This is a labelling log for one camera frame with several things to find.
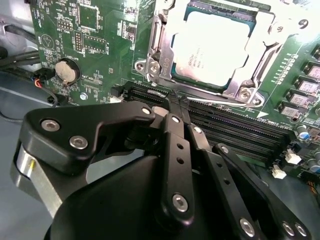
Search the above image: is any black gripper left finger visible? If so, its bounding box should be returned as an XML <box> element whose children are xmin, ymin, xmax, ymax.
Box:
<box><xmin>9</xmin><ymin>94</ymin><xmax>198</xmax><ymax>228</ymax></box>

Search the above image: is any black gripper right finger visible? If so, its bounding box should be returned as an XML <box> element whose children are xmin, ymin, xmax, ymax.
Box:
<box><xmin>179</xmin><ymin>97</ymin><xmax>314</xmax><ymax>240</ymax></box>

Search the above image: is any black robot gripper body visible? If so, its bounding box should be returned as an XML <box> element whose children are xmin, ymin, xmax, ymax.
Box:
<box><xmin>43</xmin><ymin>124</ymin><xmax>233</xmax><ymax>240</ymax></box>

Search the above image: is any silver CPU plate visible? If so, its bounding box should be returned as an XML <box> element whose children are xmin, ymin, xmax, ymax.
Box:
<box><xmin>170</xmin><ymin>1</ymin><xmax>261</xmax><ymax>89</ymax></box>

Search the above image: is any metal socket cover frame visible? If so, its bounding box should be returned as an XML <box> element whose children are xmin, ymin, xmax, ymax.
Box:
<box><xmin>159</xmin><ymin>0</ymin><xmax>286</xmax><ymax>97</ymax></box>

